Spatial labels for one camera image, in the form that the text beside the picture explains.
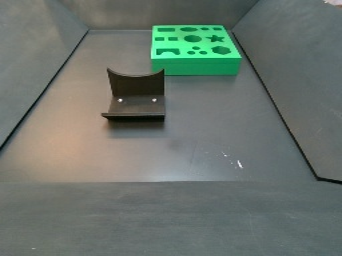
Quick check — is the green shape sorter box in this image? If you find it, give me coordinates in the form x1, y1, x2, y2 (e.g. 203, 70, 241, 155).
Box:
151, 25, 242, 75

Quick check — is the black curved holder bracket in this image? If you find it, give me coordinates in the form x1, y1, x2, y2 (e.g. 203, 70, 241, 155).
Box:
102, 69, 166, 120

